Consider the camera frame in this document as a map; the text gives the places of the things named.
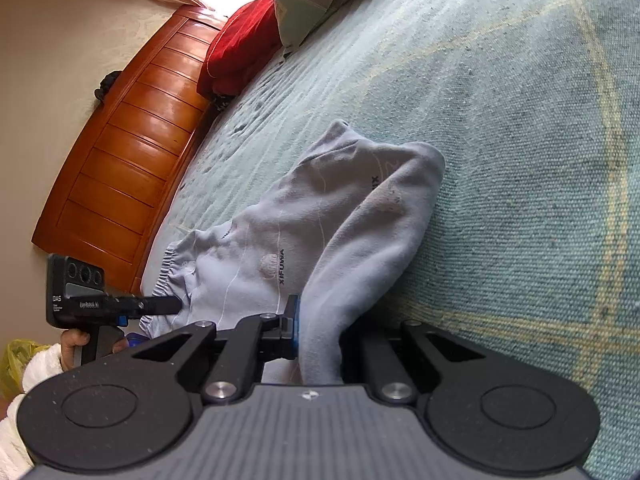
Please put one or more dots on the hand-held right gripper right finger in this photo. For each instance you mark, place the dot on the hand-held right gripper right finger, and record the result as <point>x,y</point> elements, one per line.
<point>370,355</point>

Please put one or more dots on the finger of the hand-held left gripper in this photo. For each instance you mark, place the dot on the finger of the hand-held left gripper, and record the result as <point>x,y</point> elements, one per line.
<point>162,305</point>

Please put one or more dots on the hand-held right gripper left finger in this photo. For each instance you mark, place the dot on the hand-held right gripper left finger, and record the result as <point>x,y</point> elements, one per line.
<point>295,330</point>

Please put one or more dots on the person's left hand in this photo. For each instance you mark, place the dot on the person's left hand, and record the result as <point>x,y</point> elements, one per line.
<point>70,347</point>

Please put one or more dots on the yellow plastic bag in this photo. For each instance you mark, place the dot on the yellow plastic bag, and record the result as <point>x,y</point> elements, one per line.
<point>17,365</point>

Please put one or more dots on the wooden headboard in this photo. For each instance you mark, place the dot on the wooden headboard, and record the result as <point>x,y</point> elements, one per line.
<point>125,150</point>

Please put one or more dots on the person's white fleece robe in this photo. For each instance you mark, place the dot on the person's white fleece robe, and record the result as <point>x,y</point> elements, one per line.
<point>10,435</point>

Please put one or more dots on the small black cloth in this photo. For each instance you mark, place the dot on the small black cloth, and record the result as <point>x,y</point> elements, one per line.
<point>106,87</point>

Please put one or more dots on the red pillow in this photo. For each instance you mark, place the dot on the red pillow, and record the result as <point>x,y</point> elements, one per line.
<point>235,45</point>

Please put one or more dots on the grey pillow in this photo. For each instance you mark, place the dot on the grey pillow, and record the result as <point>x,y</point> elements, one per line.
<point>305,0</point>

